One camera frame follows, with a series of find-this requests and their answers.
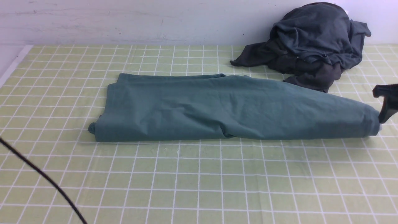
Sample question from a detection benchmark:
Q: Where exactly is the dark brown crumpled garment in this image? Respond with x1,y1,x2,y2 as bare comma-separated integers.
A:
230,39,343,93

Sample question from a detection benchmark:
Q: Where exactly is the black cable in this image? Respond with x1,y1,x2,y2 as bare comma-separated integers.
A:
0,138,88,224

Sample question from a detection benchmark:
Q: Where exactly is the dark grey crumpled garment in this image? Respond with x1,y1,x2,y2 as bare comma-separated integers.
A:
270,2,372,70

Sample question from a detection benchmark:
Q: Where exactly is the green long sleeve shirt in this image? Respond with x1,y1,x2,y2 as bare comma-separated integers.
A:
88,73,381,142

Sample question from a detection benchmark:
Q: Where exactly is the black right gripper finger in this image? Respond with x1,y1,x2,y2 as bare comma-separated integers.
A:
373,84,398,124

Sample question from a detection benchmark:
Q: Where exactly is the green checkered tablecloth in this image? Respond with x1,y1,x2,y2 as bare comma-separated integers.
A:
0,44,398,224

